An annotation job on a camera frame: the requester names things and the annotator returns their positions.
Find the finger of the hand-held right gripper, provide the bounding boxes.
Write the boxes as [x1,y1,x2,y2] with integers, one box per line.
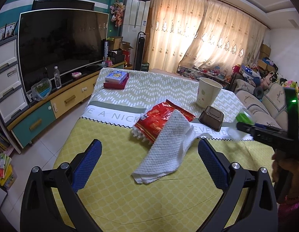
[236,121,283,137]

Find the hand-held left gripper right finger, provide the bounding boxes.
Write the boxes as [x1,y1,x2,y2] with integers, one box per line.
[198,139,278,232]

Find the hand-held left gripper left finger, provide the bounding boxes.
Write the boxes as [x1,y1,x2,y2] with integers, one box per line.
[20,139,103,232]

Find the brown plastic container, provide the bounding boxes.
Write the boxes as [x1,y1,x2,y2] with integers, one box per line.
[198,106,224,131]

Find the white paper towel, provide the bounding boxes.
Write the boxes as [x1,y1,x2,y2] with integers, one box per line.
[132,109,201,184]

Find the white paper cup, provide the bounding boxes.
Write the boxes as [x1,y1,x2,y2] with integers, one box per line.
[196,77,223,108]

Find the red snack packet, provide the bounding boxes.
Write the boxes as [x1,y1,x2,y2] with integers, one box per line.
[134,99,196,143]

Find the person's right hand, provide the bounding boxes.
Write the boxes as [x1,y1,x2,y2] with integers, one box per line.
[272,153,283,183]

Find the beige sofa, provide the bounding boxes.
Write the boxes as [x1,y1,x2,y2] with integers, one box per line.
[233,77,299,138]

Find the pile of plush toys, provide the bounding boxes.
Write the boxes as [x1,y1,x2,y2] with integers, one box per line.
[237,58,299,102]

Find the yellow and green patterned tablecloth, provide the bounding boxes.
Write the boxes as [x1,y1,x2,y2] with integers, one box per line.
[51,68,278,232]

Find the brown cardboard box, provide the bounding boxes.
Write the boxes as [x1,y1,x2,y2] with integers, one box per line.
[257,58,273,70]
[260,44,271,57]

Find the green and yellow television cabinet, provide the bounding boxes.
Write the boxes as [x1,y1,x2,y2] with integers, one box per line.
[7,61,128,149]

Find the glass coffee table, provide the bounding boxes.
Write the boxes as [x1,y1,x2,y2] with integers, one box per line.
[177,65,232,81]

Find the flat red box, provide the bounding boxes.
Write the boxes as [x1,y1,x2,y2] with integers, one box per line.
[103,74,129,89]

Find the shelf of books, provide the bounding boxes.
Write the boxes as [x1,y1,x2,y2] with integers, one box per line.
[0,123,16,194]

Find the clear plastic bag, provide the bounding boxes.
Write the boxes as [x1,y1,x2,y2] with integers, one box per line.
[31,78,52,101]

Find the clear water bottle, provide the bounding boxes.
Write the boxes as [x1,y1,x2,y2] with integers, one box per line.
[53,66,62,89]

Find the blue book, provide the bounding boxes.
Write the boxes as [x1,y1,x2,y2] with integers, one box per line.
[105,70,128,83]

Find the cream embroidered curtain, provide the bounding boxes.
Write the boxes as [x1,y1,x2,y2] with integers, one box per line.
[146,0,210,74]
[181,0,267,78]

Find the white plastic drawer unit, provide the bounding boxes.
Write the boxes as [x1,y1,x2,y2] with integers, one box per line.
[0,35,29,116]

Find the large curved television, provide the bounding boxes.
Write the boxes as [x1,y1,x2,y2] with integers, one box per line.
[18,9,109,95]

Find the open cardboard box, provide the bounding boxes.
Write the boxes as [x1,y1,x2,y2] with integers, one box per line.
[108,37,134,51]

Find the black and white tower fan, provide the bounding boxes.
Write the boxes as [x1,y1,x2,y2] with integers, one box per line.
[134,31,147,71]

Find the white standing air conditioner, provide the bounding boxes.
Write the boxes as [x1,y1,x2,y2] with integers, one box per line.
[121,0,151,69]

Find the hanging artificial flowers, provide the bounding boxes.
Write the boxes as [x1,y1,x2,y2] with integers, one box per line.
[110,1,126,27]

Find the row of photo frames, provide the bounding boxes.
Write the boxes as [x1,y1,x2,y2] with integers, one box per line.
[0,23,16,43]

